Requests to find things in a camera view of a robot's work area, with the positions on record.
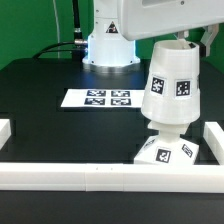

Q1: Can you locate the white lamp shade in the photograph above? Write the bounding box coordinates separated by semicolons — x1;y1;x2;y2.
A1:
141;40;200;125

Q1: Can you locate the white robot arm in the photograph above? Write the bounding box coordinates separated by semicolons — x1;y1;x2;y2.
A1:
83;0;224;73

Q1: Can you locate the white fence rail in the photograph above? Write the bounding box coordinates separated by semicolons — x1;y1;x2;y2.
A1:
0;119;224;194

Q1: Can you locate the black cable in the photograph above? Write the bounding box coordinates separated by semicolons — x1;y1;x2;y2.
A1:
32;0;88;59

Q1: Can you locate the white marker sheet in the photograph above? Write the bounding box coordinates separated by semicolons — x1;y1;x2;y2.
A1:
61;89;144;108

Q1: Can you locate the white thin cable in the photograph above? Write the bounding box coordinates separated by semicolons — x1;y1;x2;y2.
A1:
52;0;62;59

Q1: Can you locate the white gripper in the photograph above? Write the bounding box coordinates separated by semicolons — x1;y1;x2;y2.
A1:
117;0;224;57

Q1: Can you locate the white lamp base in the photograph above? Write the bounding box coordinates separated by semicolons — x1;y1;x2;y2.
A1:
134;121;199;165

